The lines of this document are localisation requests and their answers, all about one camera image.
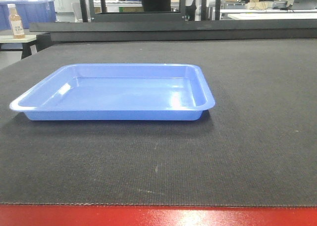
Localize white side table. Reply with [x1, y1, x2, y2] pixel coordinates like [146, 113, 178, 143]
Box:
[0, 30, 45, 59]

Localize blue crates in background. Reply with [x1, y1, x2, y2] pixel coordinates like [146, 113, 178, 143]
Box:
[0, 0, 56, 30]

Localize black metal frame rack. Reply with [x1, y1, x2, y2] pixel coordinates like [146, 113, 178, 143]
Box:
[80, 0, 221, 23]

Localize white work bench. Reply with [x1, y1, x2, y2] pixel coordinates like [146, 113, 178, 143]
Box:
[220, 9, 317, 20]

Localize blue plastic tray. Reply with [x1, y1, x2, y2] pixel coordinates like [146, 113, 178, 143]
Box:
[9, 63, 215, 121]

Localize grey laptop on bench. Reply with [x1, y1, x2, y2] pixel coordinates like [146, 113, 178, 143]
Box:
[288, 0, 317, 10]

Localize orange juice bottle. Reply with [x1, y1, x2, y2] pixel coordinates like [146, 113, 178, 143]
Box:
[7, 4, 25, 39]

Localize dark grey table mat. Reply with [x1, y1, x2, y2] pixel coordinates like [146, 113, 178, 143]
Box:
[0, 39, 317, 206]

